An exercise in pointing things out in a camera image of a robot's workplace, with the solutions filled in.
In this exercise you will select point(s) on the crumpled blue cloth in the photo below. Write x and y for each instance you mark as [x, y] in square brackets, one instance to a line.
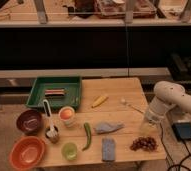
[105, 127]

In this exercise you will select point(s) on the green plastic cup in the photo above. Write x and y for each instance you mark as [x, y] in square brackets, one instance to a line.
[69, 151]

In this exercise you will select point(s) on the white cup with orange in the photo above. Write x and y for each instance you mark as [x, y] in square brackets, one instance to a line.
[67, 116]

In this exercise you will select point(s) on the yellow corn cob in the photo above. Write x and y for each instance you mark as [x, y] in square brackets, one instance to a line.
[99, 101]

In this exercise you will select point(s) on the black foot pedal box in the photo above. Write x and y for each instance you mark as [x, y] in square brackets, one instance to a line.
[182, 131]

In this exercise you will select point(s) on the dark red bar in tray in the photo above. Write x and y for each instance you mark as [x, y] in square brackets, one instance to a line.
[55, 92]

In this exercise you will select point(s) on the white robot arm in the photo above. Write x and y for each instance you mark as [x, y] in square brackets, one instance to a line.
[167, 95]

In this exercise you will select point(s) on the wooden table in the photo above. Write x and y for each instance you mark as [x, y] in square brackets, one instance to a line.
[102, 115]

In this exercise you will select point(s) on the dark maroon bowl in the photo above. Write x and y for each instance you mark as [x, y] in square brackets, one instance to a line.
[29, 122]

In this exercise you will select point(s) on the green chili pepper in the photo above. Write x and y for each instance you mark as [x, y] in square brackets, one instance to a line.
[88, 135]

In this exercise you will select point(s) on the green plastic tray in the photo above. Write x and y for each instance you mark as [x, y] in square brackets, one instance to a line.
[71, 84]

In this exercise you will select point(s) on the blue sponge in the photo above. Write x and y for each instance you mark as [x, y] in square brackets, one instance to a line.
[108, 149]

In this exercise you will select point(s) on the orange plastic bowl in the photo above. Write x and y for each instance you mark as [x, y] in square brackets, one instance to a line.
[27, 153]

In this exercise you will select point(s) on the bunch of red grapes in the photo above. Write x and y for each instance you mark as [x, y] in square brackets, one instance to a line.
[144, 143]

